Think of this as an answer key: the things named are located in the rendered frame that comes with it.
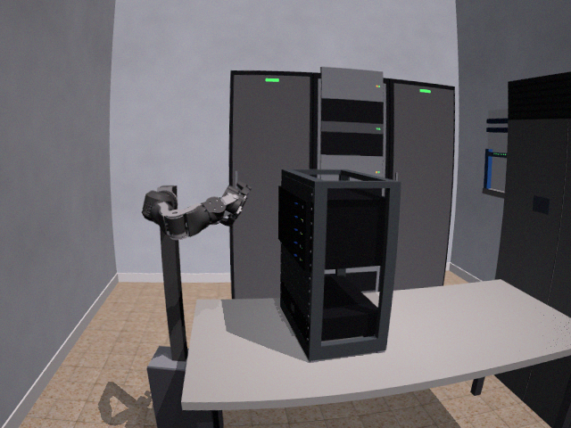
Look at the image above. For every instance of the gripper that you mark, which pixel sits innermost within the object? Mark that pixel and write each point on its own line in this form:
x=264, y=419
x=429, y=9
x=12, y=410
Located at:
x=246, y=189

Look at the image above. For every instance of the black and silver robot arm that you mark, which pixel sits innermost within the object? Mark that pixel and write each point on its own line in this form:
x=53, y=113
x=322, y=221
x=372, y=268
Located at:
x=197, y=215

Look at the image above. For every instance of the black server rack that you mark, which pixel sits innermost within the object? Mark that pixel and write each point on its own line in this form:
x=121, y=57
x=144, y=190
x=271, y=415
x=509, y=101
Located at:
x=359, y=234

